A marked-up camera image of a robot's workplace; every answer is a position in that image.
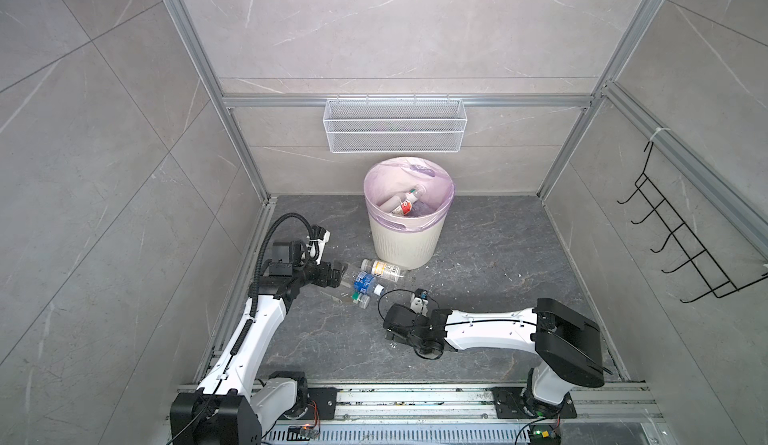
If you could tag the orange white label bottle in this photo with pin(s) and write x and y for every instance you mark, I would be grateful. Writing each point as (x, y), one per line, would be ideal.
(383, 270)

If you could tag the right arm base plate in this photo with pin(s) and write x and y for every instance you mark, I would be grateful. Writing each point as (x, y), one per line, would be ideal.
(518, 403)

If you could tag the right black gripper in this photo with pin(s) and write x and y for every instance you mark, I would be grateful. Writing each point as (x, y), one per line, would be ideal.
(389, 336)

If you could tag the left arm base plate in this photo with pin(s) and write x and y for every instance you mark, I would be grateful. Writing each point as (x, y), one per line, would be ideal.
(318, 402)

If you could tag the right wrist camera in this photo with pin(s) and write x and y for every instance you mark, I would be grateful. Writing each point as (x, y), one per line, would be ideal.
(419, 302)

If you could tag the cream ribbed trash bin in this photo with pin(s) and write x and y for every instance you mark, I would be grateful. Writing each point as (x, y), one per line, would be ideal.
(405, 241)

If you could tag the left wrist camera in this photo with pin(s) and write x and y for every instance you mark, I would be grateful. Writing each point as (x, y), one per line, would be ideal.
(317, 241)

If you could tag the white wire mesh basket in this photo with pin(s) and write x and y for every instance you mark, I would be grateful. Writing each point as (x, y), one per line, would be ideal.
(409, 125)

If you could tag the Ganten purple label bottle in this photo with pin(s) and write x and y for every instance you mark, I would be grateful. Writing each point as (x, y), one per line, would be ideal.
(421, 209)

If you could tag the black wire hook rack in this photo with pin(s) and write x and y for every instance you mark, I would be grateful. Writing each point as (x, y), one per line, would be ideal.
(678, 231)

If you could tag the small blue label bottle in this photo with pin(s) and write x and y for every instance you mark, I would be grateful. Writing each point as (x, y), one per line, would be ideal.
(368, 284)

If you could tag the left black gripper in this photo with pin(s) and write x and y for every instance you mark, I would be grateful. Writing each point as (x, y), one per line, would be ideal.
(335, 274)

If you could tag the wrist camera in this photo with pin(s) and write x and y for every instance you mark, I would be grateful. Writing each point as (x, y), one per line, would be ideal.
(317, 241)
(419, 302)

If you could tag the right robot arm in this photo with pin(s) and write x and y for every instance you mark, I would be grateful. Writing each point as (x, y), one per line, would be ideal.
(567, 343)

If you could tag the green band clear bottle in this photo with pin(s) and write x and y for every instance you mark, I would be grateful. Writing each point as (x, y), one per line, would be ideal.
(345, 295)

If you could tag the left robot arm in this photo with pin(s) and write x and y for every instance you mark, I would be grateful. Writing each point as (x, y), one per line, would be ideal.
(223, 409)

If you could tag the pink bin liner bag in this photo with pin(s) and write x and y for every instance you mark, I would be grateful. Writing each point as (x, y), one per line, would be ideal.
(400, 174)

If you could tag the aluminium mounting rail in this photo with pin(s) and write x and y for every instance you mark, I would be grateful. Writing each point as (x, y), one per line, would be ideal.
(473, 403)

